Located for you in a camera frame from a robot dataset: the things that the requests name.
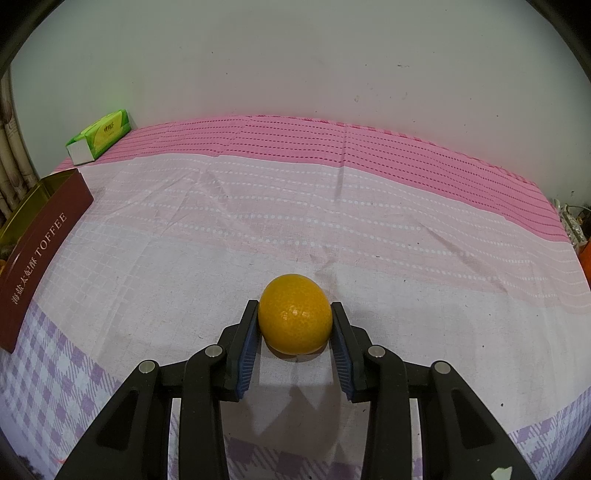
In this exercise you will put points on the pink and purple checked tablecloth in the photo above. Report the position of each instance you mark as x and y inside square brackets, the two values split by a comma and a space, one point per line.
[369, 230]

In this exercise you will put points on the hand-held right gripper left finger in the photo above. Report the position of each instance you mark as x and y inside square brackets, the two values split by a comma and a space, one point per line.
[247, 355]

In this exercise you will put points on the maroon tin box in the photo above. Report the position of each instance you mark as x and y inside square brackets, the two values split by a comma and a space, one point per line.
[41, 258]

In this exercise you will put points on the green tissue box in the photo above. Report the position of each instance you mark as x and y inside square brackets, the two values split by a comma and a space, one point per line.
[99, 136]

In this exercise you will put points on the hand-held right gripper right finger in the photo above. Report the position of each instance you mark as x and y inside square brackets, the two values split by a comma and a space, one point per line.
[344, 360]

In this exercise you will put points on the crumpled shiny wrapper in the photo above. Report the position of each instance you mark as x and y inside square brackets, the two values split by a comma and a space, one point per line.
[570, 221]

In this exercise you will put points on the yellow orange mandarin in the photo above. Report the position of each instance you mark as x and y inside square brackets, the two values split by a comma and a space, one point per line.
[295, 314]

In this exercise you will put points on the orange plastic bag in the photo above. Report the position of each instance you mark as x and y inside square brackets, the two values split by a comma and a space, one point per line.
[586, 258]

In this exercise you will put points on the bamboo pole frame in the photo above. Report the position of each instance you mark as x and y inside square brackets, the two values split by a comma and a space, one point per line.
[14, 152]

